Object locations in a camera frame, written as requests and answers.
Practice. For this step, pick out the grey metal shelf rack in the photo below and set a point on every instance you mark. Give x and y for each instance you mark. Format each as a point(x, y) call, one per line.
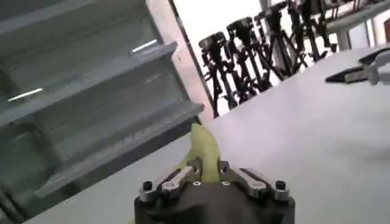
point(91, 100)

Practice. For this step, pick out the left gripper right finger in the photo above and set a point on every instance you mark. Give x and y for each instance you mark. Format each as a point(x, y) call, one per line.
point(253, 182)

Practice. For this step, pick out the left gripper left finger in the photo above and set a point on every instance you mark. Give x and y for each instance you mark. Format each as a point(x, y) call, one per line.
point(170, 182)

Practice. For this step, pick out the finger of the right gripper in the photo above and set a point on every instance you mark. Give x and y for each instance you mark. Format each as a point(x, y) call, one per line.
point(347, 76)
point(374, 56)

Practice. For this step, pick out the white metal frame table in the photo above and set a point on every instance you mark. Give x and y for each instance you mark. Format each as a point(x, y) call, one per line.
point(350, 22)

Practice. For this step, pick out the green t-shirt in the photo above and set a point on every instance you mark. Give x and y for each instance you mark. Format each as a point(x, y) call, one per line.
point(204, 146)

